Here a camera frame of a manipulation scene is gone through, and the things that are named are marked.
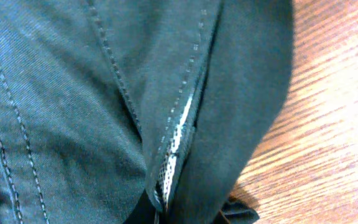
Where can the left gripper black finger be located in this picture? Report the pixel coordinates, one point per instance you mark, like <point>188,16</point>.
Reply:
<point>236,212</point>

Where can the black shorts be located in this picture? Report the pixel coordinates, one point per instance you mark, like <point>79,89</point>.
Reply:
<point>135,111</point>

